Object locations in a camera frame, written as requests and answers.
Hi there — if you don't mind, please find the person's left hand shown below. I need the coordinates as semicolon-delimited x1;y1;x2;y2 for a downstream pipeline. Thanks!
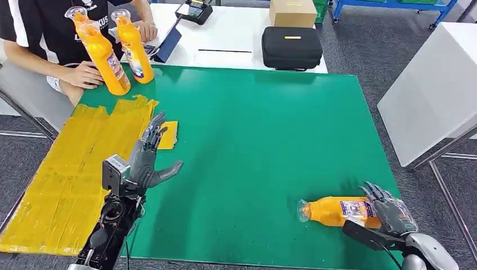
138;21;159;43

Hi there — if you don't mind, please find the person's right hand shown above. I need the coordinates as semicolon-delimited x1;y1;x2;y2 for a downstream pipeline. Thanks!
61;60;105;90

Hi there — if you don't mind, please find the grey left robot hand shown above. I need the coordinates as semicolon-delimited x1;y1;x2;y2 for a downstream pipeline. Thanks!
128;111;184;191

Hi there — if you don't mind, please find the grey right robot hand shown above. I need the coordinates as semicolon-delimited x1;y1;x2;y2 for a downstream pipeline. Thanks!
358;181;419;236

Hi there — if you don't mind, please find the dark blue tablet cover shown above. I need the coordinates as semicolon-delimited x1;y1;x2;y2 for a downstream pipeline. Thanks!
152;15;183;64

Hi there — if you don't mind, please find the black handheld controller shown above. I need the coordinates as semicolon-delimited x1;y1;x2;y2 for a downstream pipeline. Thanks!
175;0;214;26

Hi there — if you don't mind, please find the grey table with metal legs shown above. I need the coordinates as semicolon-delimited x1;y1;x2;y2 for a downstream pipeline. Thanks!
0;59;75;142

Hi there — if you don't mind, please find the person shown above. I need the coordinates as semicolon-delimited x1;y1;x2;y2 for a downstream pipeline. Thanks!
0;0;159;107

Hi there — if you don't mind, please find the thin black stick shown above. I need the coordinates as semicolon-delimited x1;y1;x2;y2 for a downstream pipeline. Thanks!
197;48;253;53

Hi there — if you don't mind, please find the white table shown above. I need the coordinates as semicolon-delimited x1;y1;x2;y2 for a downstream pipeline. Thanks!
147;3;329;74

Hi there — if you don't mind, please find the green table mat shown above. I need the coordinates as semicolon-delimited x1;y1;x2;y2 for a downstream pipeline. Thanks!
78;64;405;270

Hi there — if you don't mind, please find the black zip case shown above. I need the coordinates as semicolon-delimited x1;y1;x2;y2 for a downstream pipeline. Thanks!
261;26;323;71

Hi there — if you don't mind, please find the cardboard box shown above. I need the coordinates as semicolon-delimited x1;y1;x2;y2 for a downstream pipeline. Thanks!
269;0;318;29

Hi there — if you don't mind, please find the green crate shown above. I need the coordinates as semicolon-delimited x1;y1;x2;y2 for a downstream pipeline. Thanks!
313;0;331;25

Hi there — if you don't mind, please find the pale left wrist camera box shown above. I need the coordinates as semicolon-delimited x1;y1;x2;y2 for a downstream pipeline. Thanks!
101;154;131;196

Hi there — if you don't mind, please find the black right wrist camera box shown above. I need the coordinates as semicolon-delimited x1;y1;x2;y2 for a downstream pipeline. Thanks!
341;219;407;251

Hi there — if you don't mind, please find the blue cart frame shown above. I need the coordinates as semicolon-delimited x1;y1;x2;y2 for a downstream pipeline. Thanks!
330;0;459;30

